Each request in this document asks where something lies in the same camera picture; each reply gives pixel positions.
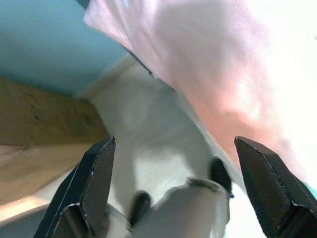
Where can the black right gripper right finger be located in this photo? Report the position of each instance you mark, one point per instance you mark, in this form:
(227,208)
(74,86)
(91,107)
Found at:
(270,193)

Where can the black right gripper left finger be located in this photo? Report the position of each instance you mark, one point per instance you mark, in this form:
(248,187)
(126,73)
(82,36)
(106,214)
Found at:
(94,178)

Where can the brown cardboard box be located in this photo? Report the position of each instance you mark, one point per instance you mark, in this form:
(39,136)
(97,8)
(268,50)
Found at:
(37,119)

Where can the cream bed mattress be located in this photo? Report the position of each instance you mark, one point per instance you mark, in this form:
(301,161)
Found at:
(223,74)

